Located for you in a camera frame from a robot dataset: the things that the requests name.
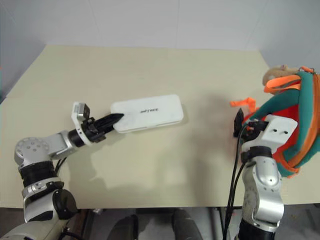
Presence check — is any dark rounded shape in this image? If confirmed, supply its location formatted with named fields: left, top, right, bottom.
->
left=171, top=208, right=204, bottom=240

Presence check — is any orange and teal backpack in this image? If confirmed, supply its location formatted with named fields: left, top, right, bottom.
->
left=229, top=64, right=320, bottom=179

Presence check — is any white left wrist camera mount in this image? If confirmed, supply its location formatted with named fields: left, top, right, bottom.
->
left=71, top=101, right=92, bottom=146

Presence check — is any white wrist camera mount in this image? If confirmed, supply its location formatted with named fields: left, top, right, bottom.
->
left=247, top=113, right=299, bottom=154
left=71, top=101, right=92, bottom=146

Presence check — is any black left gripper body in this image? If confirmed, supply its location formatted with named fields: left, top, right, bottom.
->
left=81, top=116, right=108, bottom=144

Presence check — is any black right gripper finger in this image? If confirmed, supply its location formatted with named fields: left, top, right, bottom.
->
left=233, top=108, right=245, bottom=138

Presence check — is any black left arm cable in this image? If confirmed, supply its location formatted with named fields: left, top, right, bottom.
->
left=53, top=156, right=68, bottom=174

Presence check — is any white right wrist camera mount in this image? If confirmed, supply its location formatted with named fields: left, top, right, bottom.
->
left=247, top=113, right=299, bottom=154

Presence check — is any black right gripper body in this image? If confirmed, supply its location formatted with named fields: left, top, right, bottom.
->
left=241, top=119, right=269, bottom=144

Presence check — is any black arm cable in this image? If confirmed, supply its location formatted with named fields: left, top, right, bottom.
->
left=53, top=156, right=68, bottom=174
left=222, top=122, right=254, bottom=240

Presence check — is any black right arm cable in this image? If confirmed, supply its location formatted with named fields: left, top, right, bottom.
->
left=222, top=122, right=254, bottom=240

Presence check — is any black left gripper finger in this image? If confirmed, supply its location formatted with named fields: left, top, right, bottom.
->
left=96, top=113, right=125, bottom=126
left=99, top=117, right=121, bottom=133

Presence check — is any white rectangular box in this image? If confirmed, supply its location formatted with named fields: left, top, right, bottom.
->
left=110, top=93, right=185, bottom=134

